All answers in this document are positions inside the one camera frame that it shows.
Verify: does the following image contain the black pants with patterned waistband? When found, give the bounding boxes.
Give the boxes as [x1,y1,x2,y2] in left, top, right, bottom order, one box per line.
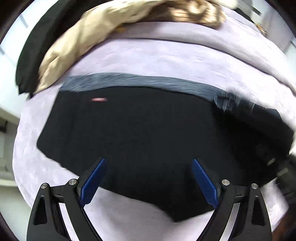
[37,73,294,221]

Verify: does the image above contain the lavender plush bed blanket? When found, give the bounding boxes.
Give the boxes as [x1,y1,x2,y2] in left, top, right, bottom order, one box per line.
[13,10,295,240]

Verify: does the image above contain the beige jacket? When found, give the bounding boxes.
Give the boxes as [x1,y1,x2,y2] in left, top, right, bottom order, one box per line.
[34,0,165,93]

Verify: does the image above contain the brown cream striped knit garment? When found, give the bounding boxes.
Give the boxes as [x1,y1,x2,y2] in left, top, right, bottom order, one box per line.
[141,0,226,29]

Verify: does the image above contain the black garment on bed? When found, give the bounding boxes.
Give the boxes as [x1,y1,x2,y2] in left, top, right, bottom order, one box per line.
[16,0,105,94]

